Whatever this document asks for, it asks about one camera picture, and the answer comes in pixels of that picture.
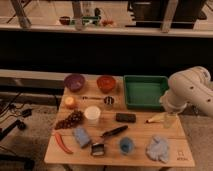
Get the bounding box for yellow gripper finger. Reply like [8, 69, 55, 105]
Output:
[146, 113, 165, 123]

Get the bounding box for blue sponge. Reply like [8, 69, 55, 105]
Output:
[73, 126, 91, 148]

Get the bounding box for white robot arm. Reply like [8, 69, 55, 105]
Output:
[146, 66, 213, 128]

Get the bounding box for blue plastic cup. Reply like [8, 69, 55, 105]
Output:
[119, 137, 134, 155]

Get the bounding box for white plastic cup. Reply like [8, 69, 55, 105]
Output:
[84, 106, 101, 125]

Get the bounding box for green plastic tray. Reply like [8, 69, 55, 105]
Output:
[123, 75, 168, 110]

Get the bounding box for light blue cloth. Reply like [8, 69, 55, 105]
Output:
[146, 135, 170, 163]

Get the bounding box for dark rectangular block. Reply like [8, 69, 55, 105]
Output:
[116, 113, 136, 123]

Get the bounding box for red bowl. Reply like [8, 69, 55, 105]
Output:
[97, 75, 116, 93]

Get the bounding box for wooden table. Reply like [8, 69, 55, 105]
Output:
[44, 78, 196, 168]

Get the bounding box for bunch of dark grapes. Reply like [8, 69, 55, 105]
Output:
[55, 110, 83, 130]

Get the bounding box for purple bowl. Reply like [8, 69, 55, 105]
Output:
[64, 74, 85, 92]

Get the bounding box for orange yellow fruit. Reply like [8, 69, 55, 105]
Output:
[65, 96, 77, 109]

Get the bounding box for red chili pepper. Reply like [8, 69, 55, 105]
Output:
[54, 132, 73, 154]

